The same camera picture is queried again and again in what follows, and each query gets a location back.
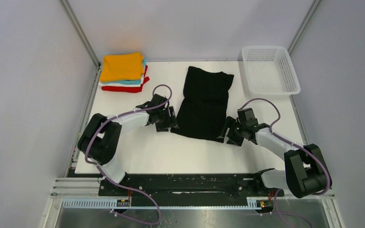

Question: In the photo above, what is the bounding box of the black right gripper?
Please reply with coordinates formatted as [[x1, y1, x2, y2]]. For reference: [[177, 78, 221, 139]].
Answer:
[[216, 116, 247, 147]]

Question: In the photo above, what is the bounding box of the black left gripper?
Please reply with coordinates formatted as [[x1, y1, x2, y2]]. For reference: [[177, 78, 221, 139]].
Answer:
[[156, 106, 178, 132]]

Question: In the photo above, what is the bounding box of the black t shirt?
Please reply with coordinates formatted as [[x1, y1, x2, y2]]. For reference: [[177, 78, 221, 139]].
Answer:
[[171, 66, 234, 143]]

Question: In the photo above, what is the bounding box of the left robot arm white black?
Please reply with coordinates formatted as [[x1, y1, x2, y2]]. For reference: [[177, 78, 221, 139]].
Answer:
[[77, 94, 178, 195]]

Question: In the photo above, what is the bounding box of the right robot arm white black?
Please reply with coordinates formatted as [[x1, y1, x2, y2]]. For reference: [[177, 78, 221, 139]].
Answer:
[[219, 108, 332, 198]]

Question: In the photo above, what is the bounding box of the folded red t shirt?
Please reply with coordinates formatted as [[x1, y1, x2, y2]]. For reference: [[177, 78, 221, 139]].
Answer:
[[101, 66, 150, 93]]

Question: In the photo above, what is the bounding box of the folded teal t shirt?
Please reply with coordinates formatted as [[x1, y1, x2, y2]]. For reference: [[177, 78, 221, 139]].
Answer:
[[103, 57, 147, 86]]

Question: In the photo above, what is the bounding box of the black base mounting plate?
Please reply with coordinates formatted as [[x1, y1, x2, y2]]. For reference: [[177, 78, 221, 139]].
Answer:
[[99, 173, 284, 209]]

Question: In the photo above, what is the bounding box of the white plastic basket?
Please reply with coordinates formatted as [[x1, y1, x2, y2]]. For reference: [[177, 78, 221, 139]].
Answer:
[[241, 46, 301, 97]]

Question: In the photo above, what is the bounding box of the folded orange t shirt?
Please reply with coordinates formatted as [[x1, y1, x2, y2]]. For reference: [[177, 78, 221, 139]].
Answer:
[[99, 52, 144, 83]]

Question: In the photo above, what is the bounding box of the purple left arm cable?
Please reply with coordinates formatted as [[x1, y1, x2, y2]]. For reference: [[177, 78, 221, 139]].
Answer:
[[84, 84, 173, 226]]

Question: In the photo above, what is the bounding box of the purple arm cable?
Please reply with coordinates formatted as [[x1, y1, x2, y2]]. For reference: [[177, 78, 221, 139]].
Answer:
[[84, 84, 173, 226], [239, 97, 332, 228]]

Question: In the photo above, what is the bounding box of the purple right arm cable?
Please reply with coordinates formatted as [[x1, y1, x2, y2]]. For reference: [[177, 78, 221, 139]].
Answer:
[[239, 97, 332, 228]]

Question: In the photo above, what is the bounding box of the white slotted cable duct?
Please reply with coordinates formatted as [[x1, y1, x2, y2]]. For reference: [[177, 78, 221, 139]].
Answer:
[[62, 198, 262, 210]]

